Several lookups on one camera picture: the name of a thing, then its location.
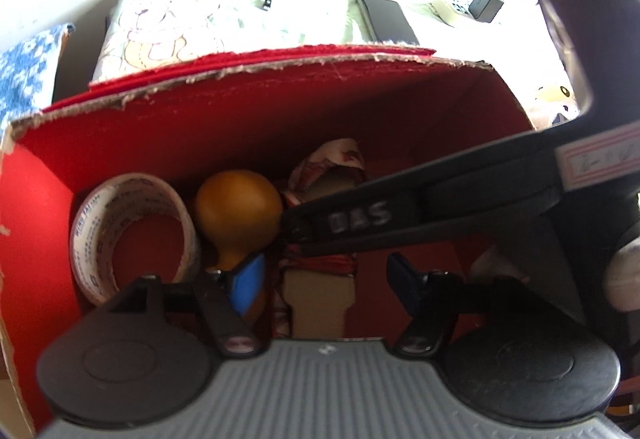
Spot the black flat device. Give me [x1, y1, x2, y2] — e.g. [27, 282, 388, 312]
[357, 0, 420, 46]

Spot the beige box with patterned ribbon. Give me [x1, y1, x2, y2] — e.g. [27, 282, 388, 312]
[273, 138, 367, 339]

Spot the brown gourd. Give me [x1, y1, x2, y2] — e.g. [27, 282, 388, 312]
[194, 170, 283, 324]

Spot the grey power adapter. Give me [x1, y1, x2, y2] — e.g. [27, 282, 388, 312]
[469, 0, 504, 23]

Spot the floral patterned pillow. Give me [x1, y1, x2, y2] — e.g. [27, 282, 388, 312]
[91, 0, 366, 84]

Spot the white power strip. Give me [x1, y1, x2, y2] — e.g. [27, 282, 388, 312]
[427, 0, 473, 28]

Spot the blue white checkered towel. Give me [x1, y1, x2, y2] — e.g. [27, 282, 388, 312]
[0, 23, 75, 136]

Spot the person's hand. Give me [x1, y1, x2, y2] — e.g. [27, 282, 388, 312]
[602, 223, 639, 312]

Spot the red cardboard box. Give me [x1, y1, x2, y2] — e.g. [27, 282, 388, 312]
[1, 45, 532, 433]

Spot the clear printed tape roll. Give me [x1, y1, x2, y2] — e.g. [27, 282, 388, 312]
[70, 174, 200, 306]

